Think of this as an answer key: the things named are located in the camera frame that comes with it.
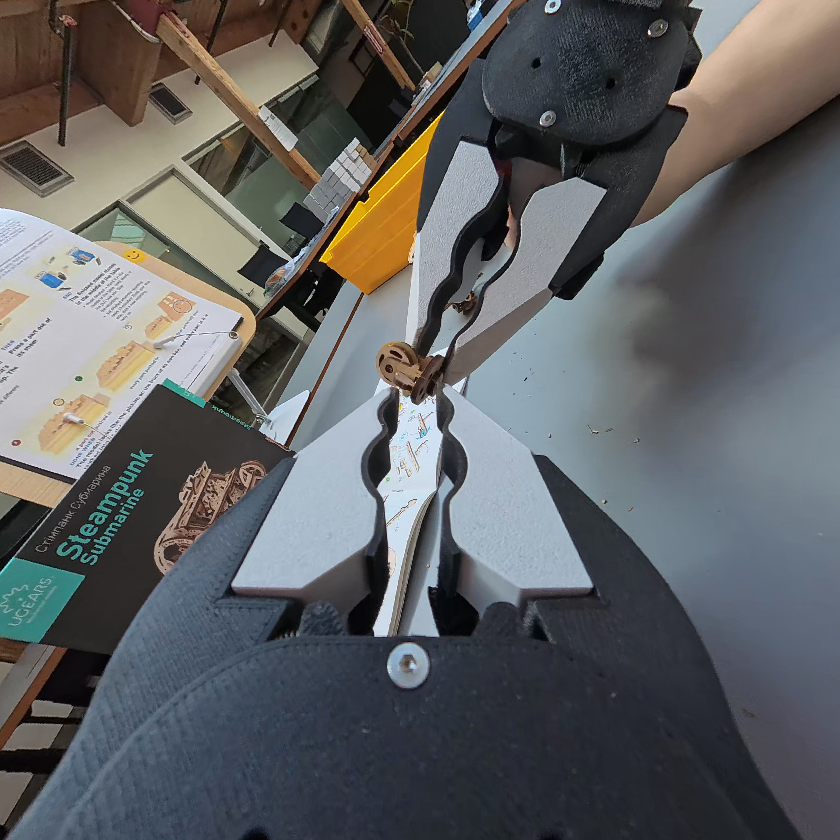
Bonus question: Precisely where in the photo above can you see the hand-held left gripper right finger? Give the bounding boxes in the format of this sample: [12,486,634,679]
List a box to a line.
[433,386,595,636]

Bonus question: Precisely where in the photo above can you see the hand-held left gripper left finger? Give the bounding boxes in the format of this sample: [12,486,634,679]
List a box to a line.
[231,387,401,636]

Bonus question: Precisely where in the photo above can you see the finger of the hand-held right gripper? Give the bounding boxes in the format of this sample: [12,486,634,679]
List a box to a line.
[406,136,509,358]
[445,177,610,385]

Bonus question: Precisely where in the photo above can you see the small wooden gear assembly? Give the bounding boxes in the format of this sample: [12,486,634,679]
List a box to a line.
[375,341,448,403]

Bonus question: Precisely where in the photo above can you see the person's right forearm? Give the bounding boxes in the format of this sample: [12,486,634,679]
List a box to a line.
[630,0,840,229]

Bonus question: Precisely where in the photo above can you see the grey desk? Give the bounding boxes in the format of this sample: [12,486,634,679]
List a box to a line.
[282,0,840,840]

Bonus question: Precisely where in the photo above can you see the nested yellow plastic bins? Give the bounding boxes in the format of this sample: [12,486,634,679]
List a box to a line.
[320,108,447,295]

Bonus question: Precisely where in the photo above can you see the white instruction booklet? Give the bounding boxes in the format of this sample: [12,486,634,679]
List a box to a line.
[373,394,455,637]

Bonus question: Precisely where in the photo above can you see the stack of white boxes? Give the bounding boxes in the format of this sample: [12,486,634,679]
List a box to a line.
[303,136,378,221]

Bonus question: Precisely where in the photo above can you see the black product box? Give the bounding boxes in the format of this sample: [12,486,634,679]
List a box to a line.
[0,379,296,657]

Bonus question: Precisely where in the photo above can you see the wooden document stand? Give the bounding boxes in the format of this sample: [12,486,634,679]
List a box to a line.
[0,241,315,509]

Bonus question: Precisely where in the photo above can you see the printed instruction sheet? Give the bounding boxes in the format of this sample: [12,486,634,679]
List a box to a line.
[0,209,245,470]

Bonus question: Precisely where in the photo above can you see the wall vent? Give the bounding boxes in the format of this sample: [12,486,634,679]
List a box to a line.
[147,82,193,126]
[0,141,74,198]

